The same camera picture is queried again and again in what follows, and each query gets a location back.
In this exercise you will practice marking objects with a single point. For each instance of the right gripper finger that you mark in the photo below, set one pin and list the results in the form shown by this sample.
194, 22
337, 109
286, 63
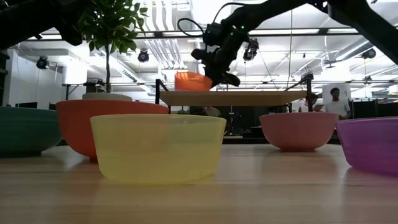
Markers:
215, 80
232, 80

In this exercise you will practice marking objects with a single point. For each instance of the small orange bowl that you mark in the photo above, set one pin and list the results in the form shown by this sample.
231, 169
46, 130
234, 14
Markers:
191, 82

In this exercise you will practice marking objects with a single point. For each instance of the pink bowl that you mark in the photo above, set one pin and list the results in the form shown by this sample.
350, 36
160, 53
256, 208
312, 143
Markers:
298, 130

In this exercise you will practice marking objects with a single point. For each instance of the translucent yellow-green bowl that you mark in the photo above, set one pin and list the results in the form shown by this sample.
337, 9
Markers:
155, 149

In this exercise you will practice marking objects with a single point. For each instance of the large orange bowl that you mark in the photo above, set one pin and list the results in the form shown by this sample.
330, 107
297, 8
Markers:
74, 124

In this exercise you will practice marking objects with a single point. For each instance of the translucent purple bowl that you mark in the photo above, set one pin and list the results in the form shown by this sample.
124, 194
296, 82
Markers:
370, 146

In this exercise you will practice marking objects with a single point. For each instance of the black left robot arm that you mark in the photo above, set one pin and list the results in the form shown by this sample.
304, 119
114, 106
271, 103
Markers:
25, 21

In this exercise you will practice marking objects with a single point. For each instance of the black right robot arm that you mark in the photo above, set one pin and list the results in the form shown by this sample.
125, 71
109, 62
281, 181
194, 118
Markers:
357, 15

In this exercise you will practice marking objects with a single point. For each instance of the black ceiling spotlight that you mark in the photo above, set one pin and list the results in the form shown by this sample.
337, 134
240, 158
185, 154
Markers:
143, 56
250, 51
369, 53
42, 63

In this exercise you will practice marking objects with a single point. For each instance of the person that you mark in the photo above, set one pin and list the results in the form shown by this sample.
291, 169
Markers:
212, 111
337, 107

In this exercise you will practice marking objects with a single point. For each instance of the green leafy potted tree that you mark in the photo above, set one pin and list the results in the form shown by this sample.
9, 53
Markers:
109, 18

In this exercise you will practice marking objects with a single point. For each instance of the teal bowl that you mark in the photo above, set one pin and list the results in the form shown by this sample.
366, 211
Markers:
25, 130

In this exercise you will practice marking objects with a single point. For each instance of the wooden shelf with black frame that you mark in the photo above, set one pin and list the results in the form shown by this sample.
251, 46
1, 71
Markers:
233, 98

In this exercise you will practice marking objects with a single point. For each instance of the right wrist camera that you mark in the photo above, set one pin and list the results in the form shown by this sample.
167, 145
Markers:
214, 34

